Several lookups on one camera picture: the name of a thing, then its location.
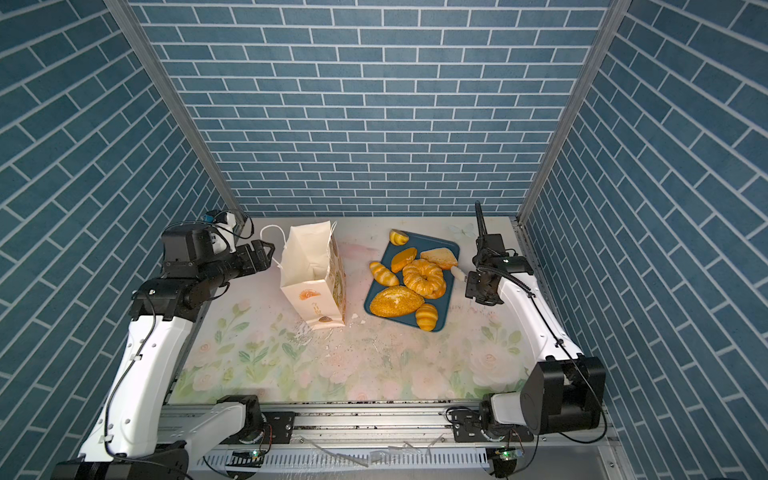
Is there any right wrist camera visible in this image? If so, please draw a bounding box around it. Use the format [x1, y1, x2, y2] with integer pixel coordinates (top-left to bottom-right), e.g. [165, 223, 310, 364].
[472, 233, 509, 268]

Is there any small yellow bread piece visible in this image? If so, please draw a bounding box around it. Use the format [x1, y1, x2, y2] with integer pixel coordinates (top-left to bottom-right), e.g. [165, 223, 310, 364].
[389, 230, 409, 246]

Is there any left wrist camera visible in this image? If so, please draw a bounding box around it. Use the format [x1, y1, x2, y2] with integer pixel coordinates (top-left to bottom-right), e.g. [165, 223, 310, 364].
[161, 210, 241, 265]

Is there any small striped croissant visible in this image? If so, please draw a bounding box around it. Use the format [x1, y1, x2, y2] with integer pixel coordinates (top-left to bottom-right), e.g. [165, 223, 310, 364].
[414, 303, 438, 332]

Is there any large twisted ring bread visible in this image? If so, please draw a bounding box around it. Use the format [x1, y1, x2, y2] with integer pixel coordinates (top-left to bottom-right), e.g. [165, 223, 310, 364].
[402, 259, 447, 299]

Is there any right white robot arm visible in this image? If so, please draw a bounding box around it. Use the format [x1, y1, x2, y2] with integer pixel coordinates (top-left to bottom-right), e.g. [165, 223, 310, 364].
[450, 257, 608, 445]

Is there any large seeded oval loaf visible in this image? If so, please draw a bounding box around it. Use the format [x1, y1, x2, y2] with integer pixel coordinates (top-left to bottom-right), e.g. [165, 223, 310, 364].
[369, 286, 425, 318]

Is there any triangular toast bread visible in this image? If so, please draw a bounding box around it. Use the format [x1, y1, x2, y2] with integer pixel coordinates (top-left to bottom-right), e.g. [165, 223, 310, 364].
[420, 247, 459, 270]

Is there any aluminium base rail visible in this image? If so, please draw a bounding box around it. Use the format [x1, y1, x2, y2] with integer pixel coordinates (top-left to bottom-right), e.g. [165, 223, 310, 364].
[104, 403, 637, 480]

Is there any dark teal tray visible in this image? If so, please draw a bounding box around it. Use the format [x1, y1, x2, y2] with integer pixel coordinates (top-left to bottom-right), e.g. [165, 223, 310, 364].
[364, 231, 460, 332]

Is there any orange oval bread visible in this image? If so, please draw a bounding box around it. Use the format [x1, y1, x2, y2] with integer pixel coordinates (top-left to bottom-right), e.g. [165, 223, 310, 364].
[390, 247, 418, 273]

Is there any striped long bread roll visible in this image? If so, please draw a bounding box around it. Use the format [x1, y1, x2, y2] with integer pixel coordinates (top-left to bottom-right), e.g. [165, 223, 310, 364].
[369, 261, 400, 287]

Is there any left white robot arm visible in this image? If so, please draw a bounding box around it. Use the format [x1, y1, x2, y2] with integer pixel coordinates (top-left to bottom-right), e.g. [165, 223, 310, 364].
[51, 230, 275, 479]

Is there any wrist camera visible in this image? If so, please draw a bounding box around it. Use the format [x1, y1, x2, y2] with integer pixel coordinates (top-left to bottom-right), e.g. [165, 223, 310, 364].
[472, 233, 509, 268]
[161, 210, 241, 265]

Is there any white paper bread bag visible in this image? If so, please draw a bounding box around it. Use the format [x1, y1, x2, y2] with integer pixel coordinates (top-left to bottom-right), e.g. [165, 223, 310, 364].
[271, 221, 346, 330]

